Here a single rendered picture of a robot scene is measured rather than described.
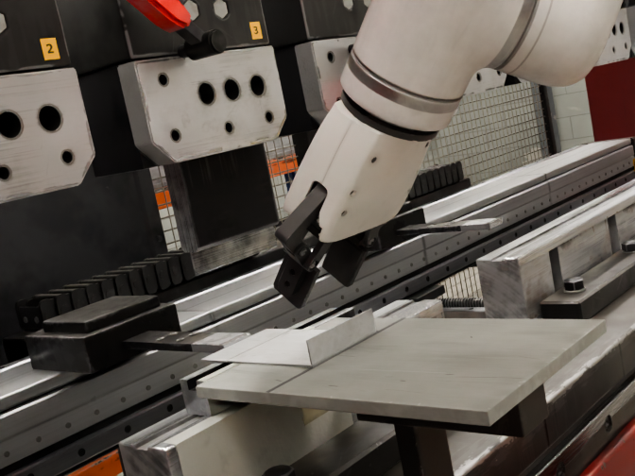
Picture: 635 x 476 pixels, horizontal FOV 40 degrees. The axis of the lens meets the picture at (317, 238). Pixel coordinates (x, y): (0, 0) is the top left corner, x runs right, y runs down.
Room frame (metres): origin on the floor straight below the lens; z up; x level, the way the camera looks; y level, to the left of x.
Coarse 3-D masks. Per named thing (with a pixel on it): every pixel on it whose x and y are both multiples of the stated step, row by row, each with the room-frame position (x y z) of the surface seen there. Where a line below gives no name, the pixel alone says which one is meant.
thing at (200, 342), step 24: (72, 312) 0.92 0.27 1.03; (96, 312) 0.89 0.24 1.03; (120, 312) 0.88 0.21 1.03; (144, 312) 0.90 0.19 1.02; (168, 312) 0.91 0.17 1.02; (48, 336) 0.88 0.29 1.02; (72, 336) 0.85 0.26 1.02; (96, 336) 0.85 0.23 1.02; (120, 336) 0.87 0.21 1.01; (144, 336) 0.87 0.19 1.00; (168, 336) 0.85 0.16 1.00; (192, 336) 0.83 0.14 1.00; (216, 336) 0.80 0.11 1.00; (240, 336) 0.79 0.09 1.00; (48, 360) 0.88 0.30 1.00; (72, 360) 0.85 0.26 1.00; (96, 360) 0.84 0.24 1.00; (120, 360) 0.86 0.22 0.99
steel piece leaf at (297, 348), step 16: (352, 320) 0.70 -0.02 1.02; (368, 320) 0.72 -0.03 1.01; (288, 336) 0.76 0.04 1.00; (304, 336) 0.75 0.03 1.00; (320, 336) 0.67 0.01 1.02; (336, 336) 0.68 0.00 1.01; (352, 336) 0.70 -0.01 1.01; (368, 336) 0.71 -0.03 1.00; (256, 352) 0.73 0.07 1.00; (272, 352) 0.72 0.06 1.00; (288, 352) 0.71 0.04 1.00; (304, 352) 0.70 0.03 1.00; (320, 352) 0.67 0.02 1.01; (336, 352) 0.68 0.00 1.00
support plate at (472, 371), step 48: (384, 336) 0.71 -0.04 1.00; (432, 336) 0.68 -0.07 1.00; (480, 336) 0.65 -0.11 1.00; (528, 336) 0.63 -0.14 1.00; (576, 336) 0.60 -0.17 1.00; (240, 384) 0.65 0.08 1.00; (288, 384) 0.63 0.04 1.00; (336, 384) 0.60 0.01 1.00; (384, 384) 0.58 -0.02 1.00; (432, 384) 0.56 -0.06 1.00; (480, 384) 0.55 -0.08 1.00; (528, 384) 0.54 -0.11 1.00
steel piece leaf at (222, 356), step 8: (256, 336) 0.79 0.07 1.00; (264, 336) 0.78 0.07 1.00; (272, 336) 0.77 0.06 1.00; (240, 344) 0.77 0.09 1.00; (248, 344) 0.76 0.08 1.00; (256, 344) 0.76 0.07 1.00; (216, 352) 0.76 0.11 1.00; (224, 352) 0.75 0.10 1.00; (232, 352) 0.74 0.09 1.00; (240, 352) 0.74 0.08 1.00; (208, 360) 0.74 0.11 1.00; (216, 360) 0.73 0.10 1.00; (224, 360) 0.73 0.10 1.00
